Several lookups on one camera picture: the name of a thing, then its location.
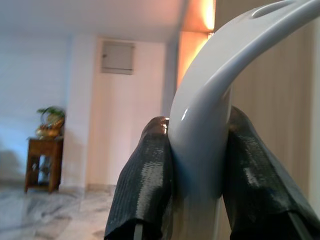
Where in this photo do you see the beige long-handled dustpan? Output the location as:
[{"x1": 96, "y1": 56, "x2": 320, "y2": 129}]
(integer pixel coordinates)
[{"x1": 167, "y1": 0, "x2": 320, "y2": 240}]

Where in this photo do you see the wooden side table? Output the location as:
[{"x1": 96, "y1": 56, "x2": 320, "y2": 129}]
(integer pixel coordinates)
[{"x1": 24, "y1": 136, "x2": 65, "y2": 194}]

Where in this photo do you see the potted plant ornament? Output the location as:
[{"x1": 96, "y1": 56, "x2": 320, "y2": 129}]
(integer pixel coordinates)
[{"x1": 36, "y1": 106, "x2": 66, "y2": 140}]

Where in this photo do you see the light wood cabinet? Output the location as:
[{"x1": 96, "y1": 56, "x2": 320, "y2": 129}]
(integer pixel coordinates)
[{"x1": 176, "y1": 0, "x2": 320, "y2": 216}]

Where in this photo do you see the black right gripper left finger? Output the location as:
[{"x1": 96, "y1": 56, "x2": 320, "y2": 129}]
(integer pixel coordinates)
[{"x1": 103, "y1": 116, "x2": 176, "y2": 240}]

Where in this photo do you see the grey wall panel box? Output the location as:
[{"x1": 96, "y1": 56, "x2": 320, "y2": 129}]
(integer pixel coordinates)
[{"x1": 99, "y1": 39, "x2": 136, "y2": 75}]

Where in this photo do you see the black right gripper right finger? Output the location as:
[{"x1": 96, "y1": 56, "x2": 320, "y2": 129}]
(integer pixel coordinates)
[{"x1": 223, "y1": 106, "x2": 320, "y2": 240}]

